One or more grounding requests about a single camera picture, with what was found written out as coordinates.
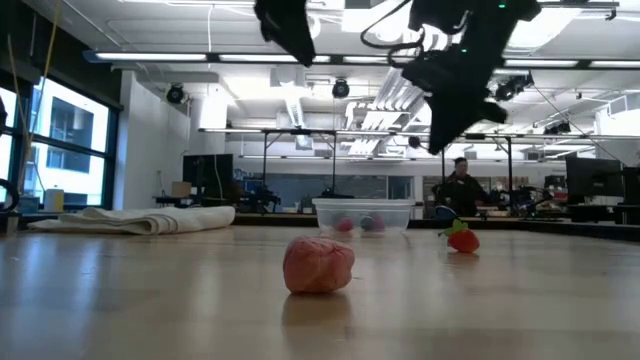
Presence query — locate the white cylinder container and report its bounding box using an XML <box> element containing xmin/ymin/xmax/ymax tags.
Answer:
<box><xmin>43</xmin><ymin>187</ymin><xmax>66</xmax><ymax>213</ymax></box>

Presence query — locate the person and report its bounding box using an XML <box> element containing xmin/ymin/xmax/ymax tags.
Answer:
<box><xmin>431</xmin><ymin>156</ymin><xmax>494</xmax><ymax>219</ymax></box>

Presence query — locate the clear plastic tupperware container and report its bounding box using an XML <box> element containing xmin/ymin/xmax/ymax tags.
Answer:
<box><xmin>312</xmin><ymin>197</ymin><xmax>417</xmax><ymax>237</ymax></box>

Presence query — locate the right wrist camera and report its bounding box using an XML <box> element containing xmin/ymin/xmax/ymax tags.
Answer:
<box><xmin>399</xmin><ymin>49</ymin><xmax>434</xmax><ymax>94</ymax></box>

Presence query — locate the window with black frame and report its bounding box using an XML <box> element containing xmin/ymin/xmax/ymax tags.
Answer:
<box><xmin>0</xmin><ymin>74</ymin><xmax>124</xmax><ymax>211</ymax></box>

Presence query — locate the blue bin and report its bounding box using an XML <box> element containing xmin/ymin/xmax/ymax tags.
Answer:
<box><xmin>17</xmin><ymin>195</ymin><xmax>42</xmax><ymax>215</ymax></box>

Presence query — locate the black aluminium table frame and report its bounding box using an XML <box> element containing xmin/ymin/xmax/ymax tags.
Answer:
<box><xmin>232</xmin><ymin>213</ymin><xmax>640</xmax><ymax>242</ymax></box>

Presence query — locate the black monitor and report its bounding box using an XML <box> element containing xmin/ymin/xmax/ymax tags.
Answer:
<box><xmin>622</xmin><ymin>166</ymin><xmax>640</xmax><ymax>206</ymax></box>
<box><xmin>182</xmin><ymin>153</ymin><xmax>235</xmax><ymax>201</ymax></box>
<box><xmin>565</xmin><ymin>157</ymin><xmax>624</xmax><ymax>204</ymax></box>

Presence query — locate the pink toy raspberry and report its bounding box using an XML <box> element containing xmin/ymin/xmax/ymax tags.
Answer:
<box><xmin>282</xmin><ymin>236</ymin><xmax>357</xmax><ymax>296</ymax></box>

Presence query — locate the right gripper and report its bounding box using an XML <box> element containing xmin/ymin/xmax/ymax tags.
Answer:
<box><xmin>402</xmin><ymin>47</ymin><xmax>509</xmax><ymax>155</ymax></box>

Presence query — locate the white folded towel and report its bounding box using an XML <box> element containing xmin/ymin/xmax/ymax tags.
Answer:
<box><xmin>27</xmin><ymin>205</ymin><xmax>237</xmax><ymax>237</ymax></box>

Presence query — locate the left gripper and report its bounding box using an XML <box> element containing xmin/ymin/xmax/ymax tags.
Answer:
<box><xmin>254</xmin><ymin>0</ymin><xmax>316</xmax><ymax>67</ymax></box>

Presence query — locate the black metal station frame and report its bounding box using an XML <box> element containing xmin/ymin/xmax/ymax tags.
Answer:
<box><xmin>439</xmin><ymin>133</ymin><xmax>514</xmax><ymax>201</ymax></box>
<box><xmin>261</xmin><ymin>128</ymin><xmax>338</xmax><ymax>201</ymax></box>

